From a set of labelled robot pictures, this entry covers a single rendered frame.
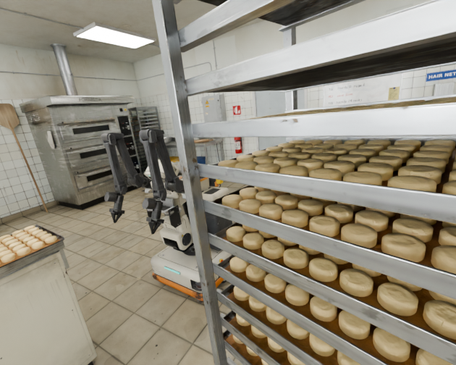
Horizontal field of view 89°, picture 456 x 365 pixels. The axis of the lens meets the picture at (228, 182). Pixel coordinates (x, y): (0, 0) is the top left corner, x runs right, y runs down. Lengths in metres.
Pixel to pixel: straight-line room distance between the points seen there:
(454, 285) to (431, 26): 0.27
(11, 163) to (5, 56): 1.85
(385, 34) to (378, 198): 0.18
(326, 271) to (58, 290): 1.43
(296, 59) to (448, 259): 0.31
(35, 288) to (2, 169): 4.30
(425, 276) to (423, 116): 0.18
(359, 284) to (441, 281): 0.13
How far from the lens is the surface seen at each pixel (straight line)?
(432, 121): 0.31
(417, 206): 0.33
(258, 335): 0.74
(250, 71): 0.41
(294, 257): 0.50
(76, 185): 5.05
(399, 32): 0.32
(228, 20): 0.45
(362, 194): 0.34
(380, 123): 0.32
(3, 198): 5.76
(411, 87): 4.74
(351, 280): 0.47
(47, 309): 1.66
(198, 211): 0.56
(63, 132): 4.94
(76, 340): 1.84
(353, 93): 4.71
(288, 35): 0.88
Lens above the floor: 1.44
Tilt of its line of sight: 17 degrees down
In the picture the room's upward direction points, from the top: 6 degrees counter-clockwise
